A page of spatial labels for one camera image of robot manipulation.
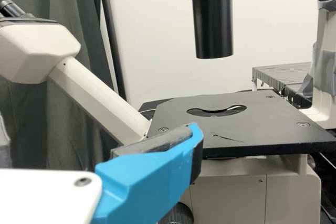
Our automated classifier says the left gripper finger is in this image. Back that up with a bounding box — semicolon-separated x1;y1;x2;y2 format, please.
90;122;204;224

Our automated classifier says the cream microscope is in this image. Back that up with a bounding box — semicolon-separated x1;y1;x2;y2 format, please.
0;0;336;224

